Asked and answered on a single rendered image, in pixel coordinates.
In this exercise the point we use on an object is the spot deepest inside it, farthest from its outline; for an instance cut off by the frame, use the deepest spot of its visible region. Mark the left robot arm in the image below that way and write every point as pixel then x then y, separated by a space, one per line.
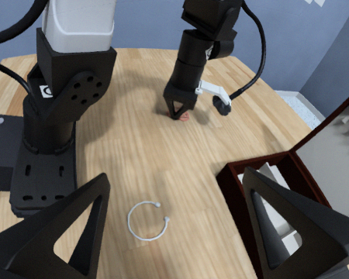
pixel 74 63

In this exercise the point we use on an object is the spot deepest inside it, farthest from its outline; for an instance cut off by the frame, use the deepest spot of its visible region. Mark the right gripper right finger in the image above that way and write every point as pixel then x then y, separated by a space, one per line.
pixel 324 231

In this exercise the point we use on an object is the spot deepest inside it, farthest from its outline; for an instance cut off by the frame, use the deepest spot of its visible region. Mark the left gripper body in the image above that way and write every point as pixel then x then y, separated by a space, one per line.
pixel 185 85

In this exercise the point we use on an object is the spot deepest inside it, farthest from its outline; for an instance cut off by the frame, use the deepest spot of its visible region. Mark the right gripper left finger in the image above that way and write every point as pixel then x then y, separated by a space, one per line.
pixel 27 248

